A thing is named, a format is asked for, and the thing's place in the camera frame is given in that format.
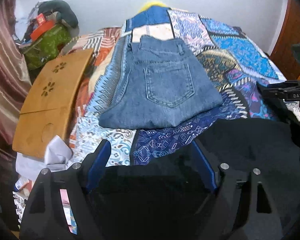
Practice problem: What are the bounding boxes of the black pants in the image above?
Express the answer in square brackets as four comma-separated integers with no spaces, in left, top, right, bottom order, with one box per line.
[87,119,300,239]

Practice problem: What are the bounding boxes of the brown wooden door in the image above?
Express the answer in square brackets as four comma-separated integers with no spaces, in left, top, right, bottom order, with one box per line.
[270,0,300,80]

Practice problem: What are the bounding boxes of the patchwork blue bedsheet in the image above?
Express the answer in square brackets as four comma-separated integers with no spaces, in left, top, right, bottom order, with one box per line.
[70,6,286,166]

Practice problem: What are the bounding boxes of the white crumpled cloth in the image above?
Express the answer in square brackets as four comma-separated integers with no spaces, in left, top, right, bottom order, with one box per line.
[15,135,72,181]

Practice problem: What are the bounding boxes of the wooden lap desk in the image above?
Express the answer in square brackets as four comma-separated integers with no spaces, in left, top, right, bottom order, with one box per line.
[12,49,93,159]

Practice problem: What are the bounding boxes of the folded blue jeans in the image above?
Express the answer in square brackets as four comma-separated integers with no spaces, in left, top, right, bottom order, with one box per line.
[99,35,223,129]

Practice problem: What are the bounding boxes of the maroon striped curtain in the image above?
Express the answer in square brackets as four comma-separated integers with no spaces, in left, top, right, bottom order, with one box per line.
[0,0,31,148]

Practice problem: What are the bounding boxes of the green patterned bag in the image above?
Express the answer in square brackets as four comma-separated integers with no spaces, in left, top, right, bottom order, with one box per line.
[20,24,71,70]

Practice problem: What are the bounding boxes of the yellow plush toy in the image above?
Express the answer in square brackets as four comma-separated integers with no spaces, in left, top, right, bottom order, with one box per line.
[138,0,168,13]

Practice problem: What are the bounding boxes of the orange red box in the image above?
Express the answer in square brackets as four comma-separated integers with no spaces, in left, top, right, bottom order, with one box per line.
[30,13,55,41]

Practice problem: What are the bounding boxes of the dark green cushion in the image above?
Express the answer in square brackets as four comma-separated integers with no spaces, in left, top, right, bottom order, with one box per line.
[38,0,78,29]

